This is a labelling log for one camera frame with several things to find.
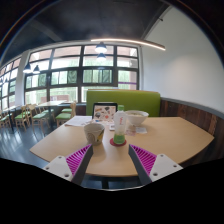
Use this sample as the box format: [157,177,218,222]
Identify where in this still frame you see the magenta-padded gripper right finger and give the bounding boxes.
[128,143,184,186]

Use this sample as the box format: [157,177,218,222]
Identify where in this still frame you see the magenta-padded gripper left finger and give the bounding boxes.
[43,144,94,186]

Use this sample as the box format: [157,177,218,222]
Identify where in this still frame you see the clear green-capped drink bottle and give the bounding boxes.
[113,104,128,145]

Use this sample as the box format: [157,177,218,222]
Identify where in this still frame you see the printed paper cup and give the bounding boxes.
[83,122,106,146]

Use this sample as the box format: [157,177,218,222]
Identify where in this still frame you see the white paper sheets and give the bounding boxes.
[64,115,93,127]

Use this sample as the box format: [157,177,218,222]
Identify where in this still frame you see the wooden chairs with green seats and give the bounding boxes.
[0,101,78,129]

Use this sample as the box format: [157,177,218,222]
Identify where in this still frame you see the white ceramic bowl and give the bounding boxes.
[124,109,150,127]

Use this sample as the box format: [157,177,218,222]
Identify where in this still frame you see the flat round red coaster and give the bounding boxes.
[109,137,128,147]

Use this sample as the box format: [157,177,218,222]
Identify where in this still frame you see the wooden dining table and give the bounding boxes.
[34,100,68,121]

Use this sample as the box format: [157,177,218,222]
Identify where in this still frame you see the sticker-covered black laptop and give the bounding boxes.
[91,102,118,125]

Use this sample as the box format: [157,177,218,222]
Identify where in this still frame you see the green upholstered bench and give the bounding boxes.
[85,89,162,118]

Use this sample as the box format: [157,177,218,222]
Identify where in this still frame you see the black pendant ceiling lights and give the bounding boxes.
[22,41,108,75]

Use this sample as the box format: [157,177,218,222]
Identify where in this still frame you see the curved linear ceiling light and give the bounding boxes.
[90,37,167,52]

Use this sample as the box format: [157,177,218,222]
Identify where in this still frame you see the black-framed window wall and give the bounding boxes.
[0,44,140,111]

